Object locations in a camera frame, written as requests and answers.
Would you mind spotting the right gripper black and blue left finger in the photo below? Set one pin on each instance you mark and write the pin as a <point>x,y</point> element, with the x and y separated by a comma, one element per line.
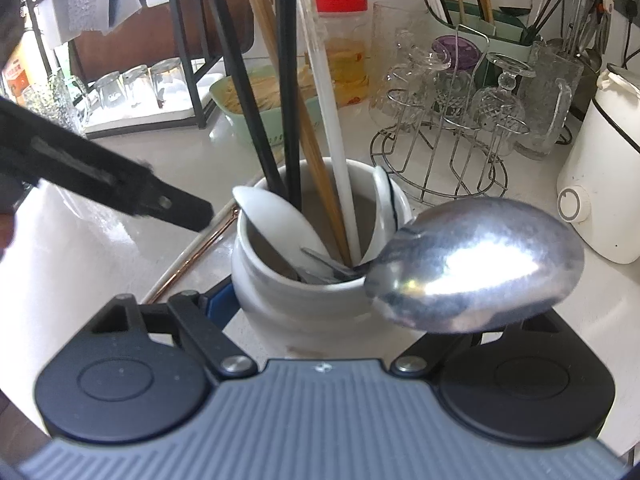
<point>196,321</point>

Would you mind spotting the green white utensil drainer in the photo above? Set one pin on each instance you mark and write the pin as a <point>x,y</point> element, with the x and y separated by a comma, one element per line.
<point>503,35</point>

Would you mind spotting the white ceramic soup spoon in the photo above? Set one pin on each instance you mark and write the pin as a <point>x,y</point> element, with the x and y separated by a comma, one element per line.
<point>283,226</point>

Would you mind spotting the upturned crystal goblet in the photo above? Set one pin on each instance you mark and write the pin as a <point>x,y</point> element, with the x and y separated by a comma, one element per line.
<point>496,113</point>

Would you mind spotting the large metal spoon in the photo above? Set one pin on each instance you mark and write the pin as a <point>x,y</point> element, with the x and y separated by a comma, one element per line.
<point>473,265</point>

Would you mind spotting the red-lid plastic jar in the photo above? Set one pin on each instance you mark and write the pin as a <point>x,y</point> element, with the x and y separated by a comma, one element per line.
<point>346,25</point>

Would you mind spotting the white ceramic utensil crock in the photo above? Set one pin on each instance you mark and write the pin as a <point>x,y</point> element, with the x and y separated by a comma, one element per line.
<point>307,321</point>

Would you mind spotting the wire glass drying rack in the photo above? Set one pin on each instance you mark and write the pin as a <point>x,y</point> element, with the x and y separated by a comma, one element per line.
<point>431,150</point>

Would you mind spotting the textured glass pitcher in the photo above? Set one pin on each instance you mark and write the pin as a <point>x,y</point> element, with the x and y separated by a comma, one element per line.
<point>547,99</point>

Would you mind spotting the black chopstick left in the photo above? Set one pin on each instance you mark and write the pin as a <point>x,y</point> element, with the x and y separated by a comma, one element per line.
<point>237,70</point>

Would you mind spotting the wooden chopsticks in crock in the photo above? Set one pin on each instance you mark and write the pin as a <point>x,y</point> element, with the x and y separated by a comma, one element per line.
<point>265,14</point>

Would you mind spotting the copper and white chopsticks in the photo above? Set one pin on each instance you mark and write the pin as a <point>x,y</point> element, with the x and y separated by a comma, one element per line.
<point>196,250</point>

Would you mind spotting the white black-rimmed ceramic spoon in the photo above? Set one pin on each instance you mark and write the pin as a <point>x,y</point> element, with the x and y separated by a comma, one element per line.
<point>386,216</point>

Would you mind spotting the purple glass cup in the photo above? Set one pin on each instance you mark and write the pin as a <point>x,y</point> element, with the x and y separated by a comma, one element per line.
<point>464,55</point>

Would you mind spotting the black metal shelf rack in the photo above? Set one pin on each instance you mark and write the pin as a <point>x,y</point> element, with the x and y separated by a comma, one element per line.
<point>149,61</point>

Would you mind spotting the white long chopstick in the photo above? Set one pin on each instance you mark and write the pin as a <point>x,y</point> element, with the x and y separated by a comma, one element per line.
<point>332,127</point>

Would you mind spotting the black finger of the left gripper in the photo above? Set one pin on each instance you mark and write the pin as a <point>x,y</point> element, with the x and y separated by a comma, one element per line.
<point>34,149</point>

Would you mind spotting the black chopstick right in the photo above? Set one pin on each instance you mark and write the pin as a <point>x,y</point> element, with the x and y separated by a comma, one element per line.
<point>287,65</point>

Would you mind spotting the black chopstick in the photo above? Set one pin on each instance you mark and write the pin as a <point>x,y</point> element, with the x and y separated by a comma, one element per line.
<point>237,70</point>
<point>287,65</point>

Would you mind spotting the green basket of sticks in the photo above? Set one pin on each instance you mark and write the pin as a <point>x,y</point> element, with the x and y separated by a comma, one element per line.
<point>266,90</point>

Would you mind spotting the tall clear glass tumbler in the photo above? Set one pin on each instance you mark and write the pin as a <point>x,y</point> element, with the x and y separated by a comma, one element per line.
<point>395,33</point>

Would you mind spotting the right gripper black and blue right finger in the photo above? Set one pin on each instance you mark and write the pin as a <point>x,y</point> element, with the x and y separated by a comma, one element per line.
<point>539,347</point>

